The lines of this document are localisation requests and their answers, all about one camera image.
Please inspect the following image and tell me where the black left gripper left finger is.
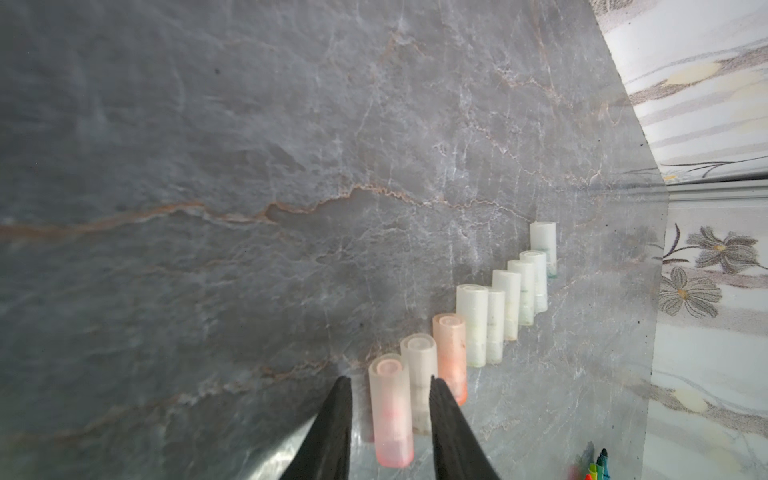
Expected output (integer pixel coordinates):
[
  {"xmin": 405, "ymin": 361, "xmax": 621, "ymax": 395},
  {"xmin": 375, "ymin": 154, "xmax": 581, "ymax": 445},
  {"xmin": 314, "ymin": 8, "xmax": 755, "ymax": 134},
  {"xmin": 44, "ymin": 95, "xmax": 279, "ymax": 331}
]
[{"xmin": 280, "ymin": 376, "xmax": 353, "ymax": 480}]

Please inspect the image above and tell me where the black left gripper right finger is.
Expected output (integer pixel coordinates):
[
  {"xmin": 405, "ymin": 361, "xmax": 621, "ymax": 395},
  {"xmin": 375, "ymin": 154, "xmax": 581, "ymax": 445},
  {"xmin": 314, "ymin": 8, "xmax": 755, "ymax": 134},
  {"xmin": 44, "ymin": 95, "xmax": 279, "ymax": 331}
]
[{"xmin": 429, "ymin": 376, "xmax": 500, "ymax": 480}]

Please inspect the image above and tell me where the clear pen cap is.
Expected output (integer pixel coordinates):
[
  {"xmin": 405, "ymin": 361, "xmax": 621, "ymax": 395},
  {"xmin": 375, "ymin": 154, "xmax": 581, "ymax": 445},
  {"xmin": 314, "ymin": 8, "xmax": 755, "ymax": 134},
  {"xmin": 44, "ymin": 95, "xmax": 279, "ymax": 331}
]
[
  {"xmin": 519, "ymin": 250, "xmax": 548, "ymax": 315},
  {"xmin": 400, "ymin": 333, "xmax": 438, "ymax": 435},
  {"xmin": 507, "ymin": 259, "xmax": 535, "ymax": 326},
  {"xmin": 492, "ymin": 269, "xmax": 522, "ymax": 341},
  {"xmin": 455, "ymin": 284, "xmax": 489, "ymax": 368},
  {"xmin": 486, "ymin": 288, "xmax": 506, "ymax": 364},
  {"xmin": 529, "ymin": 221, "xmax": 558, "ymax": 278}
]

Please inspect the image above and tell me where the green marker pen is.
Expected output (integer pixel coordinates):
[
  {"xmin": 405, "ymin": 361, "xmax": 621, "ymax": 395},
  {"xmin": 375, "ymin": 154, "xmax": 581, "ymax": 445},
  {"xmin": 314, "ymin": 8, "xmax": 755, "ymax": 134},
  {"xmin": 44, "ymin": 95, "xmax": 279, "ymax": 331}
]
[{"xmin": 585, "ymin": 463, "xmax": 599, "ymax": 480}]

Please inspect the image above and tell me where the orange tinted pen cap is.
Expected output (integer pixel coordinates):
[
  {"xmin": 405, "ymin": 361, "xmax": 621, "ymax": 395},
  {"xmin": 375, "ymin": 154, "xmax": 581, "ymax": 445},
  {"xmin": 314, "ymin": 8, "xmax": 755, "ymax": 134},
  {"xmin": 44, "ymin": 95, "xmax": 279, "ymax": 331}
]
[{"xmin": 432, "ymin": 313, "xmax": 468, "ymax": 405}]

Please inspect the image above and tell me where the blue marker pen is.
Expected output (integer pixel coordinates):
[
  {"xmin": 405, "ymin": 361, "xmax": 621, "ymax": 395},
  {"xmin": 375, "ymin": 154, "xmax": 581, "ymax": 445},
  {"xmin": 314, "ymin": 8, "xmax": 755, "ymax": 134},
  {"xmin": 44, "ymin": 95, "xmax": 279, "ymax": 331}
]
[{"xmin": 596, "ymin": 448, "xmax": 611, "ymax": 480}]

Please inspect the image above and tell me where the pink tinted pen cap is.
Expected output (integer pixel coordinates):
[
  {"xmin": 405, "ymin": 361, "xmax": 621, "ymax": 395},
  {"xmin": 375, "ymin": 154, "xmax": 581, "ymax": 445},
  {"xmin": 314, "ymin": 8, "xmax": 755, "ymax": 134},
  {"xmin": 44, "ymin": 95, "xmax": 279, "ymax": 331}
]
[{"xmin": 368, "ymin": 353, "xmax": 414, "ymax": 468}]

